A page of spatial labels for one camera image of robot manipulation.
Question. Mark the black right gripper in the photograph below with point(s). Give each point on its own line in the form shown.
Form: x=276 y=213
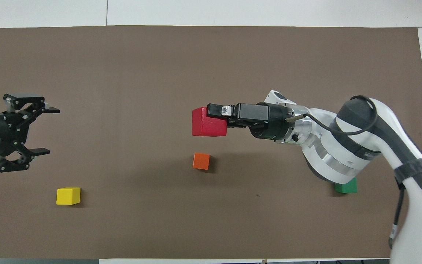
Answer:
x=269 y=121

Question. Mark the red cube block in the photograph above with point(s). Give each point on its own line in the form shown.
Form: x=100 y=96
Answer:
x=207 y=123

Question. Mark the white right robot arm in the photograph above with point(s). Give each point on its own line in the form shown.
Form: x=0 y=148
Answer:
x=343 y=157

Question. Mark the orange cube block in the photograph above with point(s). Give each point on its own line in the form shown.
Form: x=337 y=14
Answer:
x=201 y=161

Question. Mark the yellow cube block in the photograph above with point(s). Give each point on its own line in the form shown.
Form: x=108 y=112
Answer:
x=68 y=196

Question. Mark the green cube block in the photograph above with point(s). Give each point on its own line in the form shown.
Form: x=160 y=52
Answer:
x=347 y=187

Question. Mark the brown table mat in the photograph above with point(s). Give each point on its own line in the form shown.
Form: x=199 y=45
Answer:
x=123 y=73

